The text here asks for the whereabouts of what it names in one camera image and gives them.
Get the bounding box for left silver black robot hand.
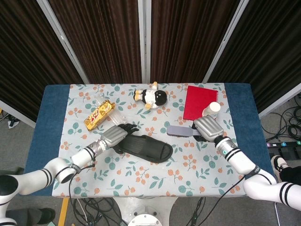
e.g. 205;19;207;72
100;122;139;155

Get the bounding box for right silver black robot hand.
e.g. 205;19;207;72
190;117;224;143

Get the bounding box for grey handle tool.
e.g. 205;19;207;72
166;125;202;137

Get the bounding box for black rubber slipper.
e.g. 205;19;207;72
114;134;174;163

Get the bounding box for clear plastic cup stack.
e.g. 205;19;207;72
94;94;129;127

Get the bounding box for white paper cup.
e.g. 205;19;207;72
202;101;222;118

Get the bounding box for gold snack package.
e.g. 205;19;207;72
84;100;116;132

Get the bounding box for red spiral notebook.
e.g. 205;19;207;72
182;85;220;122

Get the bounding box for floral printed tablecloth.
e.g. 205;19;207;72
52;82;249;198

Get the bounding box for black white plush doll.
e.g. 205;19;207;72
133;81;168;110

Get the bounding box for blue table cover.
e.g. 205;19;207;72
17;82;279;197

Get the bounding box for white black sneaker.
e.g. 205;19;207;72
270;155;289;182

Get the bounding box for black equipment box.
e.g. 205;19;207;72
278;146;301;158

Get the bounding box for brown curtain partition panel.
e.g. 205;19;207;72
144;0;250;84
37;0;145;85
203;0;301;118
0;0;89;128

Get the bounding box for white round robot torso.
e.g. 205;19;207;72
128;213;163;226

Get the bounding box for black trouser leg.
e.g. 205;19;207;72
278;164;301;184

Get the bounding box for white paper scrap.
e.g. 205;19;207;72
8;117;21;129

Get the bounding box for grey trouser leg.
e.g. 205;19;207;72
6;209;42;226

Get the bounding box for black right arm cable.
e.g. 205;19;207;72
213;167;261;198

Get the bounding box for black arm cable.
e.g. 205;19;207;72
213;167;261;198
68;161;96;200

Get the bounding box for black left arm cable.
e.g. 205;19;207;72
68;161;96;200

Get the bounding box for white table pedestal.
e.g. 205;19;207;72
112;196;180;226

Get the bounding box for black tangled floor cables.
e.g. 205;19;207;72
72;197;129;226

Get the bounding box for black coiled cable bundle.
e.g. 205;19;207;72
261;93;301;142

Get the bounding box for black floor cable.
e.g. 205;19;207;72
188;197;206;226

